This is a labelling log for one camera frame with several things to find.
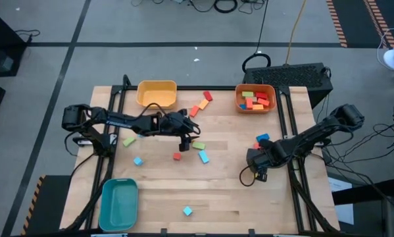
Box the light blue long block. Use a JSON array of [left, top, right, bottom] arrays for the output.
[[198, 149, 210, 165]]

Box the orange plastic bin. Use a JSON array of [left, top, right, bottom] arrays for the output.
[[234, 83, 277, 115]]

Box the black cable bundle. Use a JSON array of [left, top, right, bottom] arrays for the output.
[[63, 153, 117, 231], [287, 157, 341, 234]]

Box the black perforated computer case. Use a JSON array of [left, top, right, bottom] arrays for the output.
[[241, 62, 335, 109]]

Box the black mat orange striped edge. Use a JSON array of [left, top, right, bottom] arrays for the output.
[[326, 0, 394, 49]]

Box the yellow plastic bin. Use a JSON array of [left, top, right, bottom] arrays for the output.
[[136, 80, 178, 110]]

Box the black coiled cable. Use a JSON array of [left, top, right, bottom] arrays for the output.
[[213, 0, 239, 14]]

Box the black stand bar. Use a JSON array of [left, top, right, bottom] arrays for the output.
[[331, 178, 394, 207]]

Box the black aluminium table frame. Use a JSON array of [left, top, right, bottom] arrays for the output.
[[64, 74, 341, 236]]

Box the black cable with coil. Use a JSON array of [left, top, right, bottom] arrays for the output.
[[241, 0, 272, 74]]

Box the teal plastic bin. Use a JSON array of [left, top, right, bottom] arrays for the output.
[[98, 178, 139, 232]]

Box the white round device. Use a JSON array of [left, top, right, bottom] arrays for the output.
[[376, 27, 394, 83]]

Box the black mat yellow striped edge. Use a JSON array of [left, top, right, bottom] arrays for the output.
[[20, 174, 73, 236]]

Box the yellow cable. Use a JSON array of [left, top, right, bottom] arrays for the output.
[[284, 0, 308, 65]]

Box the white paper sheet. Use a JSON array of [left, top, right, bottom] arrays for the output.
[[327, 176, 355, 226]]

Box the black cabinet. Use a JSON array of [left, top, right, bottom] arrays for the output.
[[0, 5, 28, 78]]

